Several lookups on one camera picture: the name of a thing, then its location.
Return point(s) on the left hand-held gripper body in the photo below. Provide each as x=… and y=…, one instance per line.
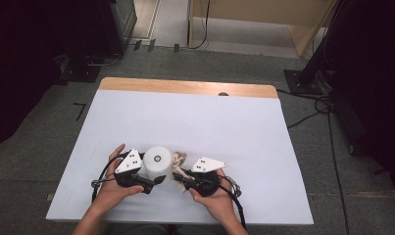
x=129, y=163

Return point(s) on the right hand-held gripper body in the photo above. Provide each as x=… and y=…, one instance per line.
x=205, y=182

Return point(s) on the beige quilted cloth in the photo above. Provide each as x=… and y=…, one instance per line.
x=179, y=160

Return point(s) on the white plastic cylinder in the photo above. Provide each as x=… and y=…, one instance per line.
x=157, y=163

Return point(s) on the person's right hand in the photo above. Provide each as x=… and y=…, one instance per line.
x=221, y=202

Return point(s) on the person's left hand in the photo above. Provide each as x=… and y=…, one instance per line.
x=111, y=189

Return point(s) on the white table sheet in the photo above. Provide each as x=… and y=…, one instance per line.
x=191, y=124

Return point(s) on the wooden table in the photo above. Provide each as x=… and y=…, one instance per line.
x=172, y=86

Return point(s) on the black flat stand base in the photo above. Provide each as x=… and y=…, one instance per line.
x=80, y=71

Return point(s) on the black tape strip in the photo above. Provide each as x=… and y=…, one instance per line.
x=137, y=45
x=176, y=48
x=151, y=45

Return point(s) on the black equipment cabinet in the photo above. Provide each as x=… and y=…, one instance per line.
x=118, y=23

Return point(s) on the dark curtain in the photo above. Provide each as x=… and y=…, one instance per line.
x=381, y=81
x=22, y=65

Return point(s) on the black stand with base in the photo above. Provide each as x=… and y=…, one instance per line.
x=307, y=78

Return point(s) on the light wooden cabinet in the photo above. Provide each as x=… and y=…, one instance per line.
x=257, y=13

